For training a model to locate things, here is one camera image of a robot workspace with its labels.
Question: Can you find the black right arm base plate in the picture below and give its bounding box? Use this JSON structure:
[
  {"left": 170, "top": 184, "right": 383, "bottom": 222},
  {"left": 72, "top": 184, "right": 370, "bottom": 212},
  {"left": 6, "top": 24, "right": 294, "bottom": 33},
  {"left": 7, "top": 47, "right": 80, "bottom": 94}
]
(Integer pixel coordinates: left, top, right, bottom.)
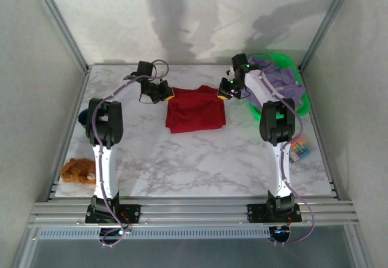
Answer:
[{"left": 247, "top": 203, "right": 301, "bottom": 223}]

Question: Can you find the purple t-shirt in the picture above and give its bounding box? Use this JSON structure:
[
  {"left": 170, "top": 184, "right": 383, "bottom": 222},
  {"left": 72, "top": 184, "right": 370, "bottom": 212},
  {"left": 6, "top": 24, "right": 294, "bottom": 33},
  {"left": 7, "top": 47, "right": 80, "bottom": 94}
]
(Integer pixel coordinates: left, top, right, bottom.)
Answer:
[{"left": 248, "top": 55, "right": 306, "bottom": 113}]

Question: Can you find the brown plush toy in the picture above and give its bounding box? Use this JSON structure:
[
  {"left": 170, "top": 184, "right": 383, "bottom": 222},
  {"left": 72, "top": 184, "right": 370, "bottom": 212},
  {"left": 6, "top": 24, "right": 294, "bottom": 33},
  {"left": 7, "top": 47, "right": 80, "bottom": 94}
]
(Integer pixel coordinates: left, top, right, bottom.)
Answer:
[{"left": 60, "top": 158, "right": 98, "bottom": 187}]

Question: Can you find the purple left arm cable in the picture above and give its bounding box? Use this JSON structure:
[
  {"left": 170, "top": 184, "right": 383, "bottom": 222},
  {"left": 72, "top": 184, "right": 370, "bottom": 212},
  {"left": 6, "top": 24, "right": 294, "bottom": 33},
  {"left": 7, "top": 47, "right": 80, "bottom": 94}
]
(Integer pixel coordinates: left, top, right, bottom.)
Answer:
[{"left": 90, "top": 59, "right": 170, "bottom": 249}]

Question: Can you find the aluminium frame post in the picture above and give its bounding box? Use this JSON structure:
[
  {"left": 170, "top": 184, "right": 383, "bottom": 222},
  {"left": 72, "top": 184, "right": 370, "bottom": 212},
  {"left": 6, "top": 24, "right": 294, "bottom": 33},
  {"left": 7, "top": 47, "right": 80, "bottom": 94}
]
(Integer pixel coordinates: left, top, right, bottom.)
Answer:
[
  {"left": 298, "top": 0, "right": 360, "bottom": 72},
  {"left": 28, "top": 0, "right": 92, "bottom": 73}
]

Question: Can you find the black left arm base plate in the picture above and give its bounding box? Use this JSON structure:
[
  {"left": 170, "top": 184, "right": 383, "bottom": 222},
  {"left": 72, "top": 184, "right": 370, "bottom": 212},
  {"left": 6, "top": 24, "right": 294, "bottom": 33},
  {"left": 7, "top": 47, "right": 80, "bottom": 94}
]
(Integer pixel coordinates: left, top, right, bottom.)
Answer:
[{"left": 84, "top": 204, "right": 142, "bottom": 224}]

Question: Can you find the green plastic basket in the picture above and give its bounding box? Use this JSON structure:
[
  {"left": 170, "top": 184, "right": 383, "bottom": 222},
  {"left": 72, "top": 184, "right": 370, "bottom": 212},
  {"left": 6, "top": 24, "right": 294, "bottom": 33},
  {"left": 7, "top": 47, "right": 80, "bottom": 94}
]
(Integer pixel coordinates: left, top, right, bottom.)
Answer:
[{"left": 247, "top": 52, "right": 310, "bottom": 122}]

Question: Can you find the aluminium frame rail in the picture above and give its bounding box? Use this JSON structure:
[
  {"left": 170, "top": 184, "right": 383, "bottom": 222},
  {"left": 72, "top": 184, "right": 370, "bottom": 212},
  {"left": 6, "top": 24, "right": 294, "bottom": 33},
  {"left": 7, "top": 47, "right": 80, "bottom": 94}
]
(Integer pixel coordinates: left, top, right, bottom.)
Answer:
[{"left": 27, "top": 196, "right": 361, "bottom": 228}]

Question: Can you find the dark blue mug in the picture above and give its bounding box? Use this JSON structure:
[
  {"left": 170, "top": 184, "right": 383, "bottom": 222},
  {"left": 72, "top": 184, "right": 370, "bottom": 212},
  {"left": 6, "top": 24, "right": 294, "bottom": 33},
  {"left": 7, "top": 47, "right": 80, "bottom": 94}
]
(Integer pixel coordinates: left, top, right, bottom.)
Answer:
[{"left": 78, "top": 109, "right": 90, "bottom": 128}]

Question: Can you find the colourful crayon pack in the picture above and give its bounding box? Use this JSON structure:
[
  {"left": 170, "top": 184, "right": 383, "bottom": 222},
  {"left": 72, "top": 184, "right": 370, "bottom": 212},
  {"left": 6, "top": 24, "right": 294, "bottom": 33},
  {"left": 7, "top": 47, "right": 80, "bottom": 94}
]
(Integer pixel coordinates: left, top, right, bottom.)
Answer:
[{"left": 289, "top": 136, "right": 313, "bottom": 163}]

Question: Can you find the grey slotted cable duct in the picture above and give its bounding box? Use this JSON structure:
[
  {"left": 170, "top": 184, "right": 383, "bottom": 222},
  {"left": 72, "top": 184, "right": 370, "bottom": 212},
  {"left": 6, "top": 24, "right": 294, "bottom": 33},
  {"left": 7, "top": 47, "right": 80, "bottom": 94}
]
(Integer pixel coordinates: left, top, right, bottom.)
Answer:
[{"left": 36, "top": 227, "right": 272, "bottom": 241}]

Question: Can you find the red t-shirt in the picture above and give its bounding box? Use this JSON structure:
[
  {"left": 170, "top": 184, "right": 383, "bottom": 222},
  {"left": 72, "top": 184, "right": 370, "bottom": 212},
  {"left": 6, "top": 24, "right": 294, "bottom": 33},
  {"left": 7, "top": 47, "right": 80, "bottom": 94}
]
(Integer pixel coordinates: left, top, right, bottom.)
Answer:
[{"left": 165, "top": 85, "right": 227, "bottom": 135}]

